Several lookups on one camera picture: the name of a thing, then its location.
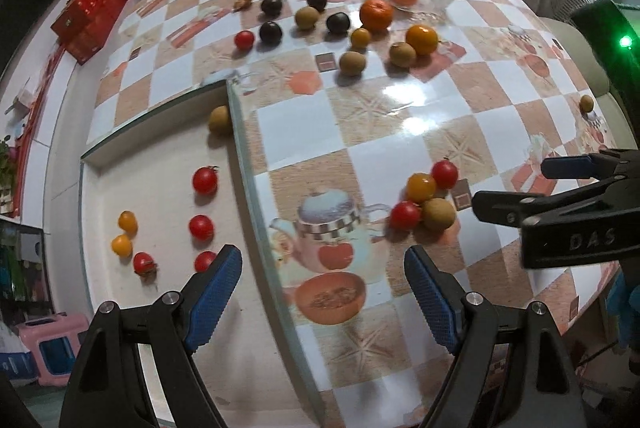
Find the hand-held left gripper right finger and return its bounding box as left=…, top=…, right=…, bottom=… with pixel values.
left=403, top=245, right=588, bottom=428

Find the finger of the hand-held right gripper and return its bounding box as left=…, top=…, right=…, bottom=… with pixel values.
left=541, top=148, right=636, bottom=181
left=472, top=175, right=640, bottom=229

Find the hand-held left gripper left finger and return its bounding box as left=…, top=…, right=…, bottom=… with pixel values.
left=59, top=244, right=244, bottom=428

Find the white rectangular tray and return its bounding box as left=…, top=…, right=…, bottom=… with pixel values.
left=79, top=78, right=326, bottom=428

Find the person's right hand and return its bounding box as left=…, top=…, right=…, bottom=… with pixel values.
left=606, top=271, right=640, bottom=351

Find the checkered printed tablecloth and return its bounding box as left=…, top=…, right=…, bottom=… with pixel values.
left=80, top=0, right=626, bottom=428

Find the pink stool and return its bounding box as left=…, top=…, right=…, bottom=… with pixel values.
left=17, top=313, right=91, bottom=386

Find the large orange tangerine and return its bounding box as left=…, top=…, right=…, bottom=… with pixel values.
left=359, top=0, right=394, bottom=32
left=405, top=24, right=440, bottom=56

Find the dark shelf unit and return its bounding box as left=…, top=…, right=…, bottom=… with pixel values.
left=0, top=215, right=56, bottom=324

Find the white bag with blue print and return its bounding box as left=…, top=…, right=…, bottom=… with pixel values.
left=0, top=348, right=38, bottom=384

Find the green potted plant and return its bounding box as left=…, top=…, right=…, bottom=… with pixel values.
left=0, top=135, right=18, bottom=214

